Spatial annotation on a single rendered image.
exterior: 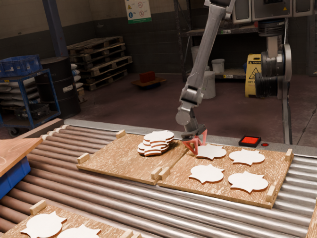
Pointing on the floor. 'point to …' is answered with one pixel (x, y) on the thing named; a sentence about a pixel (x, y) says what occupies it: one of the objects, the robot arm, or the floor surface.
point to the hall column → (57, 32)
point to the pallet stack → (99, 61)
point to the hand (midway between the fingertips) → (199, 148)
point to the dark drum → (66, 102)
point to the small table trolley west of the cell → (10, 125)
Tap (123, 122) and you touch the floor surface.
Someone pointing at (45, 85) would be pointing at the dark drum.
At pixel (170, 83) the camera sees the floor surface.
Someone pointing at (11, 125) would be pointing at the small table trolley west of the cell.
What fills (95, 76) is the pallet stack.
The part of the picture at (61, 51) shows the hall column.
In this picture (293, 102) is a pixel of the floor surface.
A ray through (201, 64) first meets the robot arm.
